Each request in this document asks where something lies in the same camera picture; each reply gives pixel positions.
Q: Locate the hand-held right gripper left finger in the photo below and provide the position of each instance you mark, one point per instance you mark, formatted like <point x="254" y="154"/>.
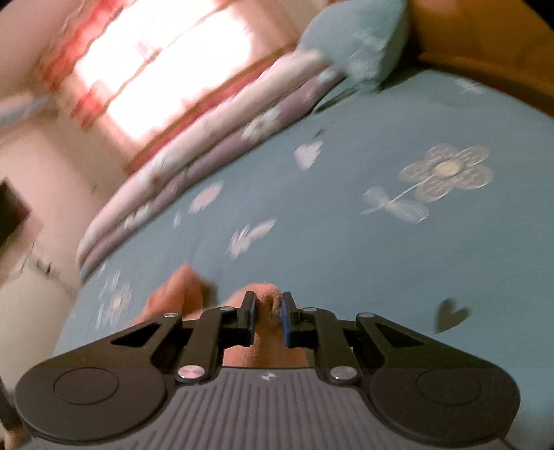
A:
<point x="251" y="318"/>

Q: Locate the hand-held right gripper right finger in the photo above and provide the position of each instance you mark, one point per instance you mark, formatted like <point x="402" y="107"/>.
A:
<point x="285" y="324"/>

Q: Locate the orange striped knit sweater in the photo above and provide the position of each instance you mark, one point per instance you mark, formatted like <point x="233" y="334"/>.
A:
<point x="190" y="290"/>

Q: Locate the folded pink purple floral quilt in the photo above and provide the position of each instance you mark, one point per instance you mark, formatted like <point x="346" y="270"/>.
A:
<point x="194" y="164"/>

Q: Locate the black television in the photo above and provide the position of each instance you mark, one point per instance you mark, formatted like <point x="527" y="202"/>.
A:
<point x="11" y="212"/>

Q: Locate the blue printed pillow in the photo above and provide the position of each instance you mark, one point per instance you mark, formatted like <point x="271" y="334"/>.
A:
<point x="359" y="39"/>

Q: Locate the pink checked curtain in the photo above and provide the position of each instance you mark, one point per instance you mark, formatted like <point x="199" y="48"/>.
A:
<point x="65" y="56"/>

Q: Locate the wooden headboard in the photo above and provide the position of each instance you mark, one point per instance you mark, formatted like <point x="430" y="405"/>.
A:
<point x="476" y="34"/>

